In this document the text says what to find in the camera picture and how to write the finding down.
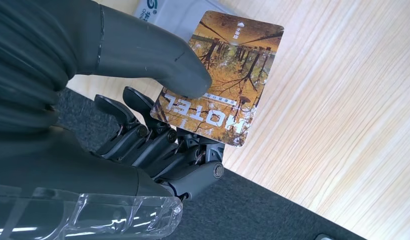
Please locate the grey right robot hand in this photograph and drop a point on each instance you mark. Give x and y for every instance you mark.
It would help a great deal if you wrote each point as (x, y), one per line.
(75, 172)

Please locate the white card reader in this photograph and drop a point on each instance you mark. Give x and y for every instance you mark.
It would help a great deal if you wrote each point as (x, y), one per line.
(178, 16)

